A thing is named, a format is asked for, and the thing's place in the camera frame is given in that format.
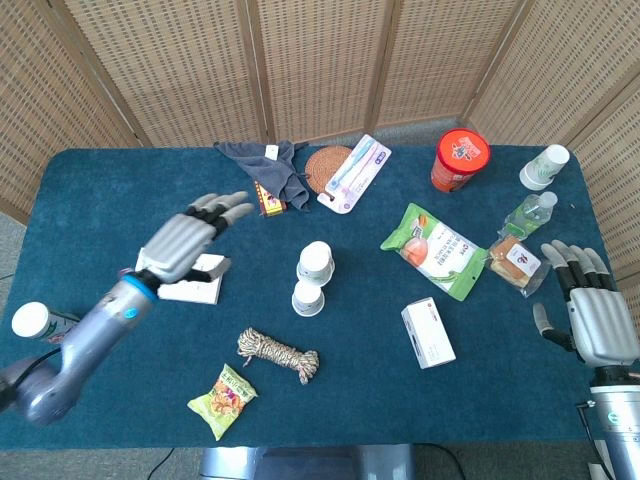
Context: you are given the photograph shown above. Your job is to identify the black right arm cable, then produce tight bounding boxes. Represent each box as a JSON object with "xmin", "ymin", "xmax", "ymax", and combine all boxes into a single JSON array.
[{"xmin": 574, "ymin": 399, "xmax": 609, "ymax": 480}]

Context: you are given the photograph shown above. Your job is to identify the small red yellow box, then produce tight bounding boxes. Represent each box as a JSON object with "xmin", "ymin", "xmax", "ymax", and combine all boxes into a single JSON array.
[{"xmin": 253, "ymin": 180, "xmax": 289, "ymax": 219}]

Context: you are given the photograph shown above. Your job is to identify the woven rattan folding screen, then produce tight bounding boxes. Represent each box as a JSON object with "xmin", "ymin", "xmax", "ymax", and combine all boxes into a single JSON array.
[{"xmin": 0, "ymin": 0, "xmax": 640, "ymax": 281}]

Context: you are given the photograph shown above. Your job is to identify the beige braided rope bundle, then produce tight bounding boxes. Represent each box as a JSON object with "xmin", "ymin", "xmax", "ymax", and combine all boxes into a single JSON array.
[{"xmin": 236, "ymin": 327, "xmax": 320, "ymax": 385}]

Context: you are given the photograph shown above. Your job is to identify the white paper cup green leaves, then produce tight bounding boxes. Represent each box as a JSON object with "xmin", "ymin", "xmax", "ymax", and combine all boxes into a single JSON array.
[{"xmin": 298, "ymin": 267, "xmax": 334, "ymax": 288}]

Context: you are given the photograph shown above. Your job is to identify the packaged bread slices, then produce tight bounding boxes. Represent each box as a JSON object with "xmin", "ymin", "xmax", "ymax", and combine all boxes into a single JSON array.
[{"xmin": 487, "ymin": 234, "xmax": 551, "ymax": 300}]

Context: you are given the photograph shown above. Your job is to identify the white capped green bottle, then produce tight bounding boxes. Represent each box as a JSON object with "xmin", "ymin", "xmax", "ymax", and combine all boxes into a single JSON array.
[{"xmin": 10, "ymin": 301, "xmax": 81, "ymax": 346}]

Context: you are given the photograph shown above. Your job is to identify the white paper cup blue flower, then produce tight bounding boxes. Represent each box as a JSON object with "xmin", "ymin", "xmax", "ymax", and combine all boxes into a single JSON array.
[{"xmin": 291, "ymin": 279, "xmax": 326, "ymax": 319}]

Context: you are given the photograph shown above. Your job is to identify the red instant noodle tub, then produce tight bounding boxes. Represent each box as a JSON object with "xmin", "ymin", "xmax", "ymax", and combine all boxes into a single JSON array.
[{"xmin": 430, "ymin": 128, "xmax": 491, "ymax": 194}]

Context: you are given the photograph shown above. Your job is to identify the flat white product box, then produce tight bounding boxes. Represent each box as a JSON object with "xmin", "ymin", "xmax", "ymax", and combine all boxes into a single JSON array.
[{"xmin": 135, "ymin": 249, "xmax": 232, "ymax": 305}]

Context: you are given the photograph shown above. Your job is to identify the green snack packet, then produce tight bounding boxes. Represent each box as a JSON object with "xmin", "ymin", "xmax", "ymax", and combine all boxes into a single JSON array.
[{"xmin": 187, "ymin": 363, "xmax": 259, "ymax": 441}]

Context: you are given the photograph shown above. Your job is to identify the pink toothbrush blister pack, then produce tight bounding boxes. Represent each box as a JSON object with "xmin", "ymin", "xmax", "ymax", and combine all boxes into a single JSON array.
[{"xmin": 316, "ymin": 133, "xmax": 393, "ymax": 215}]

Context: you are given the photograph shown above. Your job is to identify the round woven brown coaster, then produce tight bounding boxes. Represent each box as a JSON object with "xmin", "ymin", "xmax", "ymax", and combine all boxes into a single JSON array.
[{"xmin": 304, "ymin": 145, "xmax": 354, "ymax": 194}]

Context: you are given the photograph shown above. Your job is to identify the grey cloth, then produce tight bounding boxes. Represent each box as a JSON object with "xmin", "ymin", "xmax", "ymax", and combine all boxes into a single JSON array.
[{"xmin": 213, "ymin": 139, "xmax": 311, "ymax": 211}]

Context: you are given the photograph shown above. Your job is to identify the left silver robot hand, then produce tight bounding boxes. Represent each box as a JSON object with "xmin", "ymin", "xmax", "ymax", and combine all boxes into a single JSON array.
[{"xmin": 134, "ymin": 191, "xmax": 256, "ymax": 296}]

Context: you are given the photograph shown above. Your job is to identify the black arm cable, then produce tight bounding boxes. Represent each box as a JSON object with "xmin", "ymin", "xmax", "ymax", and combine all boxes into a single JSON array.
[
  {"xmin": 574, "ymin": 399, "xmax": 609, "ymax": 480},
  {"xmin": 0, "ymin": 349, "xmax": 61, "ymax": 396}
]

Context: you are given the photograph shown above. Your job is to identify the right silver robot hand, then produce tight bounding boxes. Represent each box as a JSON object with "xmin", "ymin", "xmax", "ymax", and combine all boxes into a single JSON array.
[{"xmin": 532, "ymin": 239, "xmax": 640, "ymax": 370}]

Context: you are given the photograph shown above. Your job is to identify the white paper cup green flower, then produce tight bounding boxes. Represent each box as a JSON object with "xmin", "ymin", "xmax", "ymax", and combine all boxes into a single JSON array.
[{"xmin": 298, "ymin": 241, "xmax": 335, "ymax": 274}]

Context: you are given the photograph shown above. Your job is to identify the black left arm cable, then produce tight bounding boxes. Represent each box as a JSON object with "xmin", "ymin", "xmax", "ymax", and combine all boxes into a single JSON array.
[{"xmin": 0, "ymin": 349, "xmax": 61, "ymax": 396}]

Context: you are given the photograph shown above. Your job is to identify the clear plastic bottle green label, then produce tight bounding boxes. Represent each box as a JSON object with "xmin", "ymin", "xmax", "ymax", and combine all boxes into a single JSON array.
[{"xmin": 499, "ymin": 191, "xmax": 559, "ymax": 241}]

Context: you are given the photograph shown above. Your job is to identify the green white snack pouch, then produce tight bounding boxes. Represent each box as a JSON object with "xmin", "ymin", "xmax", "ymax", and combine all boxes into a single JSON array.
[{"xmin": 379, "ymin": 202, "xmax": 489, "ymax": 303}]

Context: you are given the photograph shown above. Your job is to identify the white stapler box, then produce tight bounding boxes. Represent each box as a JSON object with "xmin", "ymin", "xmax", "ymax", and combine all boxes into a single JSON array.
[{"xmin": 400, "ymin": 297, "xmax": 457, "ymax": 370}]

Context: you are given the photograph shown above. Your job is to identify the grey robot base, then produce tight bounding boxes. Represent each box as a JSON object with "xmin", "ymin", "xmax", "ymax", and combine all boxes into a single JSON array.
[{"xmin": 199, "ymin": 443, "xmax": 416, "ymax": 480}]

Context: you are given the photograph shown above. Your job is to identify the stack of paper cups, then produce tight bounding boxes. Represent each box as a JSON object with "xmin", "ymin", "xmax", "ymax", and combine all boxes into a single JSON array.
[{"xmin": 518, "ymin": 143, "xmax": 571, "ymax": 192}]

